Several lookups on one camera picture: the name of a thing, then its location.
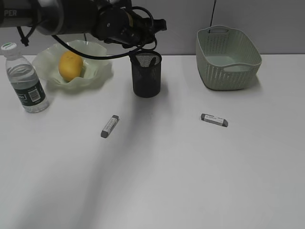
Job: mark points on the black marker pen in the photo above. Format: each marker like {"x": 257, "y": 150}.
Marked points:
{"x": 152, "y": 64}

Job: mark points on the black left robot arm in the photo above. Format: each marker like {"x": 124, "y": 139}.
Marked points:
{"x": 59, "y": 17}

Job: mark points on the pale green plastic basket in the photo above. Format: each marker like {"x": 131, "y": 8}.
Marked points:
{"x": 226, "y": 58}

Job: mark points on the clear plastic water bottle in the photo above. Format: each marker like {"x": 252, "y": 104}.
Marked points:
{"x": 24, "y": 79}

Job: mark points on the pale green wavy plate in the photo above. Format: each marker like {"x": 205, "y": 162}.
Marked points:
{"x": 47, "y": 62}

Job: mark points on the black mesh pen holder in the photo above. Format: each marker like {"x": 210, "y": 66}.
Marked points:
{"x": 146, "y": 84}

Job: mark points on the grey white eraser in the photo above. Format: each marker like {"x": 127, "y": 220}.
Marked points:
{"x": 214, "y": 120}
{"x": 109, "y": 126}

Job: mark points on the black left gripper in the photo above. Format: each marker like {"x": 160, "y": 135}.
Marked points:
{"x": 130, "y": 26}

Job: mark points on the yellow mango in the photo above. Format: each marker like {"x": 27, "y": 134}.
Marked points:
{"x": 70, "y": 66}

